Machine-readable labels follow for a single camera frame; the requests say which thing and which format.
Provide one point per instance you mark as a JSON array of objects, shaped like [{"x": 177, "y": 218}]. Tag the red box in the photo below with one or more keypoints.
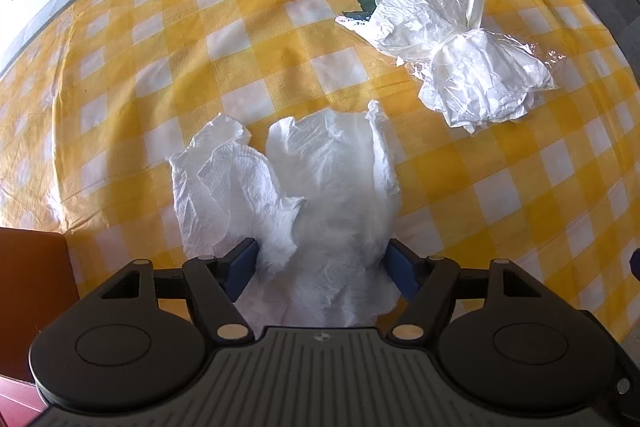
[{"x": 15, "y": 402}]

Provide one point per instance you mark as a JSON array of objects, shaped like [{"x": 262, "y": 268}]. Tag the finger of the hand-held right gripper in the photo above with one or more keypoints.
[{"x": 631, "y": 263}]

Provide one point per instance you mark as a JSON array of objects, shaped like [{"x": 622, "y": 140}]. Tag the white plastic wrapped bundle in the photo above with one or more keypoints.
[{"x": 425, "y": 22}]

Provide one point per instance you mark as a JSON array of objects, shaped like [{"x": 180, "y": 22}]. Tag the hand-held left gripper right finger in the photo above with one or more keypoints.
[{"x": 400, "y": 271}]

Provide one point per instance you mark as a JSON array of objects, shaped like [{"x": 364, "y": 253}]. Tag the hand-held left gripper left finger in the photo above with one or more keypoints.
[{"x": 244, "y": 266}]

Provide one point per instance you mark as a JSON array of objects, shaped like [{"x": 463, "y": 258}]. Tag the yellow white checked cloth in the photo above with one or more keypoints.
[{"x": 150, "y": 57}]

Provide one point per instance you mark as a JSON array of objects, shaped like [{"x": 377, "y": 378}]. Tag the smooth white tissue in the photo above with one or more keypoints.
[{"x": 330, "y": 217}]

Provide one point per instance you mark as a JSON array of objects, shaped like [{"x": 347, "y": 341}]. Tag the orange cardboard box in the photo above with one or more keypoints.
[{"x": 30, "y": 282}]

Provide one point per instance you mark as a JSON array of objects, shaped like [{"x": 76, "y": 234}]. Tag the dark green leaf piece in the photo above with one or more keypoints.
[{"x": 361, "y": 2}]

